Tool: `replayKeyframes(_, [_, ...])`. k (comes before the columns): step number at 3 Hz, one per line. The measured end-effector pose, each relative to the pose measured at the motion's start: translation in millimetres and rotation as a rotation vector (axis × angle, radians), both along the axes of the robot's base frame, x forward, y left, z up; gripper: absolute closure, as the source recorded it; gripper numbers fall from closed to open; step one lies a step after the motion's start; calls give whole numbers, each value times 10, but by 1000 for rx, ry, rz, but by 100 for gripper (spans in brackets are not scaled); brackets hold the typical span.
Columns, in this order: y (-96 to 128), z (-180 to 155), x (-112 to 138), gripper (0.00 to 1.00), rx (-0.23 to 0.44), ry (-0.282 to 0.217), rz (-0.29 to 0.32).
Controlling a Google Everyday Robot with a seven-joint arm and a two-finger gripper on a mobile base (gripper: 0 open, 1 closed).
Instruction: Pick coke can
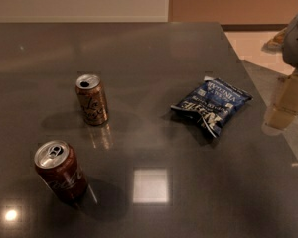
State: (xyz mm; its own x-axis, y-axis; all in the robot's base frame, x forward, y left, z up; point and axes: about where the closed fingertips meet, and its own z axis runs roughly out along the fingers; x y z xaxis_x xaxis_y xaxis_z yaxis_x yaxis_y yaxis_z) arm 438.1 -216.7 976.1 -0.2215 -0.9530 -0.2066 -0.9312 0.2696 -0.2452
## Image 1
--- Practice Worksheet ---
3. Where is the red coke can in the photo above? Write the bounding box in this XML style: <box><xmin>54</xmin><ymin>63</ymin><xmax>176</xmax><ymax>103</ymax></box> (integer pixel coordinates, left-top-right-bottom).
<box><xmin>34</xmin><ymin>140</ymin><xmax>88</xmax><ymax>203</ymax></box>

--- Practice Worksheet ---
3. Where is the brown soda can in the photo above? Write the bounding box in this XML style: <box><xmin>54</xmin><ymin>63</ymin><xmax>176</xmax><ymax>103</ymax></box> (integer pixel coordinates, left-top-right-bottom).
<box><xmin>75</xmin><ymin>74</ymin><xmax>108</xmax><ymax>126</ymax></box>

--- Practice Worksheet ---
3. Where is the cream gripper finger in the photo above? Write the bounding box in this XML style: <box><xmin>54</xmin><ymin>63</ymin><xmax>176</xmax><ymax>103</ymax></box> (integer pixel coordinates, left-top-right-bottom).
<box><xmin>264</xmin><ymin>70</ymin><xmax>298</xmax><ymax>130</ymax></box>

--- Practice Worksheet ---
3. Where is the blue chip bag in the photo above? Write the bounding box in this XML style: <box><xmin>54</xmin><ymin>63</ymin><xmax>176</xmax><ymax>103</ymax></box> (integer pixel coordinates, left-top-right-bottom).
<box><xmin>171</xmin><ymin>76</ymin><xmax>252</xmax><ymax>138</ymax></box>

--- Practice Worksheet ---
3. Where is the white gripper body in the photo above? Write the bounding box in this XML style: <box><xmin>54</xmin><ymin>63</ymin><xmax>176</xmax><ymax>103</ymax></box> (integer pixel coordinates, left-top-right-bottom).
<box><xmin>282</xmin><ymin>13</ymin><xmax>298</xmax><ymax>69</ymax></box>

